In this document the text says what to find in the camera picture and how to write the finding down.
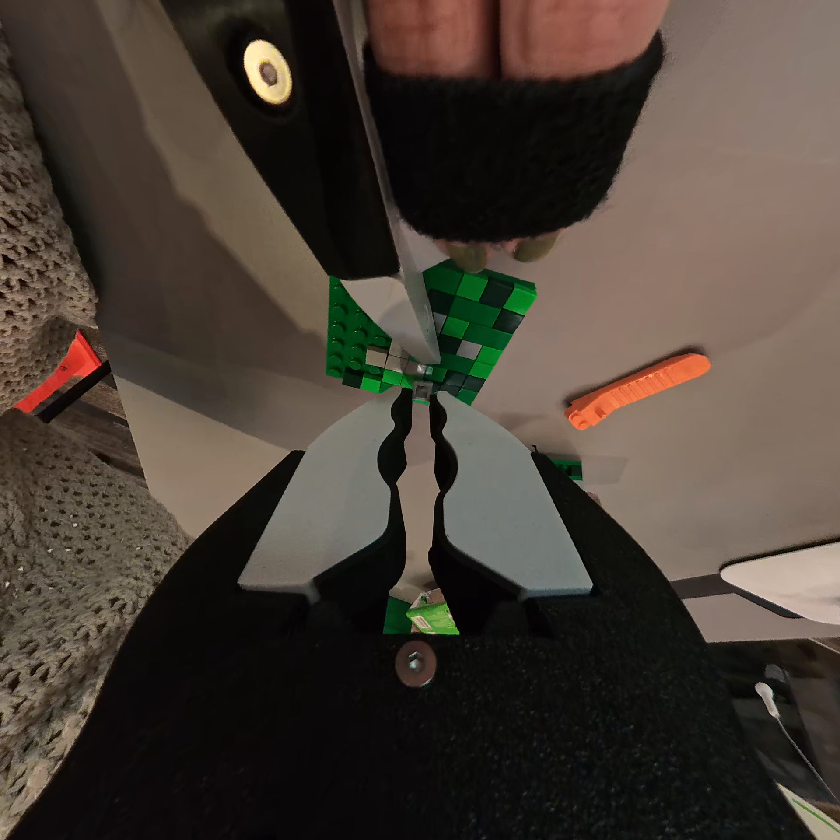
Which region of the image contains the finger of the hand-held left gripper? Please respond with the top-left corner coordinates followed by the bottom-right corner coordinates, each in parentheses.
top-left (333, 0), bottom-right (442, 366)

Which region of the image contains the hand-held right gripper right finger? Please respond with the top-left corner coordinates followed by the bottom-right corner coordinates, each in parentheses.
top-left (428, 390), bottom-right (596, 601)

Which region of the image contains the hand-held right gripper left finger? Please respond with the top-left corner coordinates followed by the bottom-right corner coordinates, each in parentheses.
top-left (236, 390), bottom-right (412, 605)

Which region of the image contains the green lego base plate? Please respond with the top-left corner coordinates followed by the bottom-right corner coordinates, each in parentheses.
top-left (326, 259), bottom-right (538, 406)

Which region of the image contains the green lego box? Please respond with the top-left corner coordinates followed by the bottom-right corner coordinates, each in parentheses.
top-left (383, 591), bottom-right (460, 636)

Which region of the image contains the person's left hand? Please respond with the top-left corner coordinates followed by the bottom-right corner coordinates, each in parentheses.
top-left (364, 0), bottom-right (665, 274)

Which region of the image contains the orange brick separator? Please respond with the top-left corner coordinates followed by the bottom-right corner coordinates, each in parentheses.
top-left (564, 353), bottom-right (711, 431)

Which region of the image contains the person's beige knit sweater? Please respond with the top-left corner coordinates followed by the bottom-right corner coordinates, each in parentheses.
top-left (0, 26), bottom-right (193, 836)

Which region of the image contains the white flat board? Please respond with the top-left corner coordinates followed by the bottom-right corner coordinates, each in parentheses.
top-left (720, 540), bottom-right (840, 626)

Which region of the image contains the red object black stripe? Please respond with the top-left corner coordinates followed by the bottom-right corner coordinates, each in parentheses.
top-left (13, 330), bottom-right (111, 423)

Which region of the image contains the white cable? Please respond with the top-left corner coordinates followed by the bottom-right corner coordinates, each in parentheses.
top-left (753, 681), bottom-right (840, 809)

